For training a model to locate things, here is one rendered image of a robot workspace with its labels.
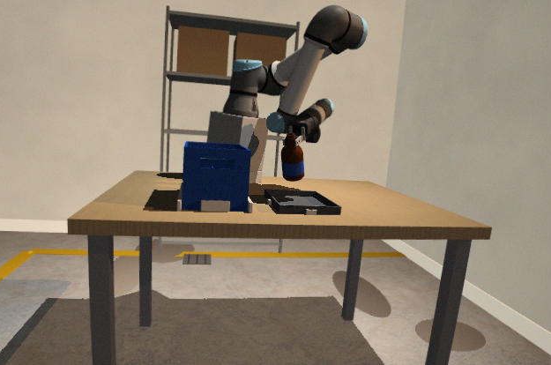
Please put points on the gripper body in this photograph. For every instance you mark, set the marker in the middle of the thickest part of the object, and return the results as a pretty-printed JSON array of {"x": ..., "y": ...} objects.
[{"x": 310, "y": 118}]

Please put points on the dark blue crate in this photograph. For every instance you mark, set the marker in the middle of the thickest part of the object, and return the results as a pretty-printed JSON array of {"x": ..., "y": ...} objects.
[{"x": 204, "y": 179}]

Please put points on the dark brown bottle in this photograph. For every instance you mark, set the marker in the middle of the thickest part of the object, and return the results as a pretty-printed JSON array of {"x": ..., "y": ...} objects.
[{"x": 292, "y": 160}]

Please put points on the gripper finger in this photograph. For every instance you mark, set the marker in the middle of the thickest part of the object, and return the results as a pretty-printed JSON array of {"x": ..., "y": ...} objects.
[
  {"x": 290, "y": 131},
  {"x": 300, "y": 138}
]

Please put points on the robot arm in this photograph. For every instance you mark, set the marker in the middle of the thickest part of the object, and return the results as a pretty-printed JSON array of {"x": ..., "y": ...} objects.
[{"x": 332, "y": 30}]

